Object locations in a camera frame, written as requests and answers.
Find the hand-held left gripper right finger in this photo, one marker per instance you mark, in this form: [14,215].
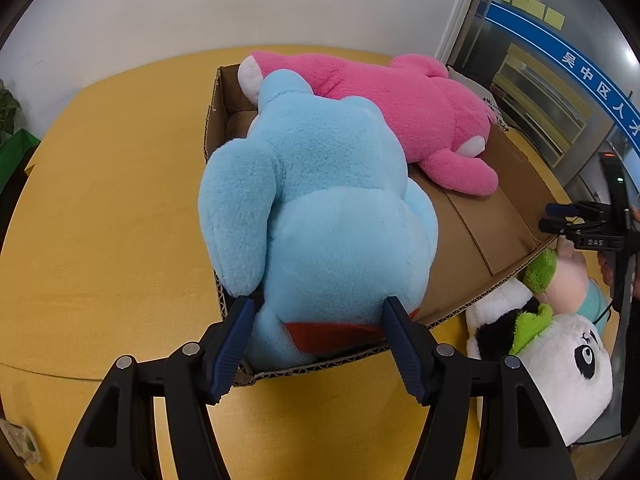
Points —
[405,355]

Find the leaf print paper cup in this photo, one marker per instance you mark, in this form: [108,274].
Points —
[20,442]

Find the white panda plush toy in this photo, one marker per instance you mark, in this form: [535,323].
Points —
[560,390]

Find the light blue plush toy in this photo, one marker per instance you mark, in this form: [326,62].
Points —
[320,200]

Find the pink plush toy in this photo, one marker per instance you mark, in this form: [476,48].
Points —
[400,100]

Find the yellow framed rack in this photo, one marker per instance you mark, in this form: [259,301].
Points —
[540,105]

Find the brown cardboard box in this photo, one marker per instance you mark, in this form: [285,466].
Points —
[480,240]

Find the large green potted plant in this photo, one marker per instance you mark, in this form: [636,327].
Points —
[7,110]

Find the teal and pink pig plush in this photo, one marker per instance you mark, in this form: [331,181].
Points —
[565,280]

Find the grey printed cloth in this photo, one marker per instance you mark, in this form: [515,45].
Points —
[480,95]

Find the blue banner strip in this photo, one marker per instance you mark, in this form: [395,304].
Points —
[550,45]

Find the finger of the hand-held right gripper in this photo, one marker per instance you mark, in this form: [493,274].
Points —
[557,226]
[565,209]

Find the green cloth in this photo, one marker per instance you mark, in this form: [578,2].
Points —
[17,150]

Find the person's right hand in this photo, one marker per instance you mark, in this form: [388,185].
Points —
[606,270]

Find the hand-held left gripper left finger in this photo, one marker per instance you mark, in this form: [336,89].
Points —
[230,355]

